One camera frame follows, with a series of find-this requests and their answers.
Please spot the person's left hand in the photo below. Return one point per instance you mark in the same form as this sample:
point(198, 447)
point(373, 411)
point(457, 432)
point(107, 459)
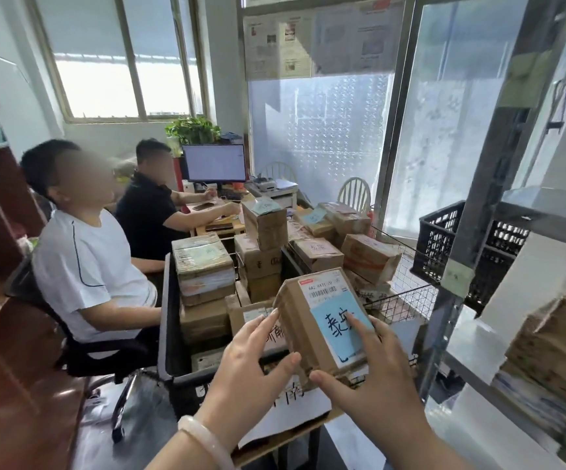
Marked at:
point(244, 381)

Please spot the person's right hand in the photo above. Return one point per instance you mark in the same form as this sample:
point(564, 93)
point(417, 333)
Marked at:
point(381, 391)

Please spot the yellow-taped brown cardboard box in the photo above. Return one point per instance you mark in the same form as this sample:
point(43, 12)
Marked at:
point(246, 320)

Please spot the black plastic crate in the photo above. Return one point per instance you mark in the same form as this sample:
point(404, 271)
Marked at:
point(170, 337)
point(439, 239)

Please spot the white-taped brown cardboard box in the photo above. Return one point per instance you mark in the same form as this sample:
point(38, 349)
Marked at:
point(204, 269)

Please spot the box with orange stripe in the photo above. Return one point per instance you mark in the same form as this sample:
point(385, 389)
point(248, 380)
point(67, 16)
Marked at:
point(371, 256)

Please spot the clear-taped brown cardboard box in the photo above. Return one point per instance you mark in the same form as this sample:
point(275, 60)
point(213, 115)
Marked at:
point(266, 225)

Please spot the stack of cardboard boxes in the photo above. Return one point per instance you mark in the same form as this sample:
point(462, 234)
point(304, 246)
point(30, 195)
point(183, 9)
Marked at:
point(547, 362)

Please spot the person's right forearm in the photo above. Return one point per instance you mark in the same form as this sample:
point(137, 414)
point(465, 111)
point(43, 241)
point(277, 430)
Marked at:
point(430, 452)

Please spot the metal shelving rack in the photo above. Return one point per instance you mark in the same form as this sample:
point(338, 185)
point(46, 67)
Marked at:
point(488, 190)

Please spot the brown wooden shelf unit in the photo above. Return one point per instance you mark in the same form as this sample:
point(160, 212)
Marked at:
point(4, 205)

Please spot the black office chair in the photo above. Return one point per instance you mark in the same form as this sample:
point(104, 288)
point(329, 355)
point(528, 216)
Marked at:
point(92, 357)

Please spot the wooden office desk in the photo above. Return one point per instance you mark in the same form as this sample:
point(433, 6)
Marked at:
point(204, 225)

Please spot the white printer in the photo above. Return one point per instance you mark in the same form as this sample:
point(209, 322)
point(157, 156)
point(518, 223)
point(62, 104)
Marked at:
point(275, 190)

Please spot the white wooden chair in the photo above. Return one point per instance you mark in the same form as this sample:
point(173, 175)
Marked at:
point(278, 168)
point(354, 193)

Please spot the red cabinet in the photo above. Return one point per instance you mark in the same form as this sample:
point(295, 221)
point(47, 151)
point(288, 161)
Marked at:
point(177, 173)

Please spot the computer monitor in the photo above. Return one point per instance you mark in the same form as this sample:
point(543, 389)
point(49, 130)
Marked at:
point(214, 162)

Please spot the frosted glass partition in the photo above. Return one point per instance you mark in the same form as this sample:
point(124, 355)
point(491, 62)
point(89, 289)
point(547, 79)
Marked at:
point(322, 137)

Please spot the green potted plant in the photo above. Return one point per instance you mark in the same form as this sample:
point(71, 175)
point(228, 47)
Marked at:
point(192, 129)

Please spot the window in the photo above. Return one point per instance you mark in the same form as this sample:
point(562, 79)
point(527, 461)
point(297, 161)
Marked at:
point(97, 88)

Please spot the pasted newspaper sheets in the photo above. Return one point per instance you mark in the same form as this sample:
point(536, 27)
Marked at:
point(322, 39)

